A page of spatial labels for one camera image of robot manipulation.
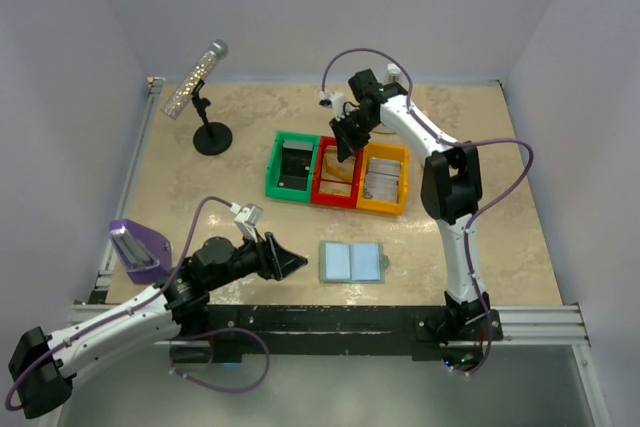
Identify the white metronome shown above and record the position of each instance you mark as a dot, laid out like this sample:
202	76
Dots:
393	73

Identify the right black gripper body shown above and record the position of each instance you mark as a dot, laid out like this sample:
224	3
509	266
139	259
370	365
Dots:
360	122

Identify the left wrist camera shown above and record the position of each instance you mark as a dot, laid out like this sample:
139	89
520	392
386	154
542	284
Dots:
246	219

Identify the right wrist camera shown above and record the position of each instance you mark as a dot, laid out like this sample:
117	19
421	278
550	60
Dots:
336	101

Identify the black microphone stand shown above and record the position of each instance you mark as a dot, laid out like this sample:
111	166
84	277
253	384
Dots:
212	138

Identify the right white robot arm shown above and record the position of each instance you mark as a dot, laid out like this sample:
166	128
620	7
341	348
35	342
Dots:
451	188

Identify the glitter silver microphone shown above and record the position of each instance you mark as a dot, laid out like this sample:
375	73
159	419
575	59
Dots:
216	51

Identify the white cards stack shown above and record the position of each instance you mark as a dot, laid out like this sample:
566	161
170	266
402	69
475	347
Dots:
382	179

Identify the teal leather card holder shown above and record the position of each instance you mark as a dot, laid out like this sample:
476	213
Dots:
352	262

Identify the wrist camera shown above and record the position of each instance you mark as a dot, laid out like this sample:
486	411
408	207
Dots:
336	101
246	219

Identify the red plastic bin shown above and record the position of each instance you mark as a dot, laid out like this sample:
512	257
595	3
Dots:
329	144

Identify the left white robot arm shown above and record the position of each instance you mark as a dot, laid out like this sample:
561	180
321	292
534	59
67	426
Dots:
45	366

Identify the yellow plastic bin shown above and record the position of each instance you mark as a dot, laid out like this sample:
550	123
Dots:
386	151

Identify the black cards stack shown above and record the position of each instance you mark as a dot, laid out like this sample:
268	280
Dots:
295	164

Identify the gold credit card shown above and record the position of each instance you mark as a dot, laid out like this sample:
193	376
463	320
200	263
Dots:
333	169
335	188

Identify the purple block fixture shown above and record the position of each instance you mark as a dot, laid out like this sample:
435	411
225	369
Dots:
144	253

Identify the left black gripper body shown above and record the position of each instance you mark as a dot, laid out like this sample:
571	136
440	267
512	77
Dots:
251	259

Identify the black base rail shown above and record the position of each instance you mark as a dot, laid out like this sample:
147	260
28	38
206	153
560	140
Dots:
230	332

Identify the green plastic bin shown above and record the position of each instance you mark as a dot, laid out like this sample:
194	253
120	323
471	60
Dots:
272	189

